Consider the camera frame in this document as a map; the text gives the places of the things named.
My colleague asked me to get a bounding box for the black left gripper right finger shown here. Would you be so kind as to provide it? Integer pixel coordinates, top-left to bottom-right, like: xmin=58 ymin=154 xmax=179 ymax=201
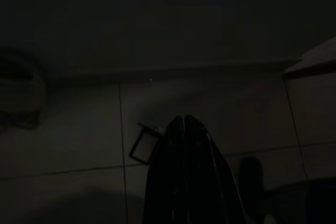
xmin=185 ymin=115 xmax=247 ymax=224

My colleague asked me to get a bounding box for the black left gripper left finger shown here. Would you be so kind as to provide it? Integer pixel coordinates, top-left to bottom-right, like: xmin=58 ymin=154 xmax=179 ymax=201
xmin=143 ymin=115 xmax=187 ymax=224

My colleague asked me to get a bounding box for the black rectangular frame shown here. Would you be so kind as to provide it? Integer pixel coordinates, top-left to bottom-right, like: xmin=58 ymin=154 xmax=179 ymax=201
xmin=129 ymin=122 xmax=163 ymax=166

